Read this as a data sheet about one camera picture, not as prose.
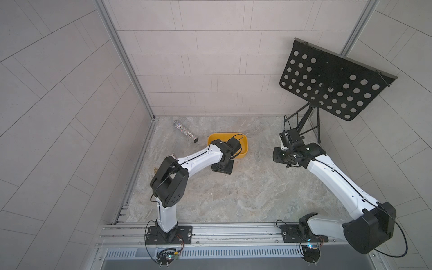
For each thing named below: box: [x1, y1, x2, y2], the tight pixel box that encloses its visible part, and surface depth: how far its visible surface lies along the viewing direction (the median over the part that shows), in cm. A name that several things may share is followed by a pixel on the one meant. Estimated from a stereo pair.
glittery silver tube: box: [173, 119, 199, 144], surface depth 107 cm
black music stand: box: [279, 37, 399, 144], surface depth 74 cm
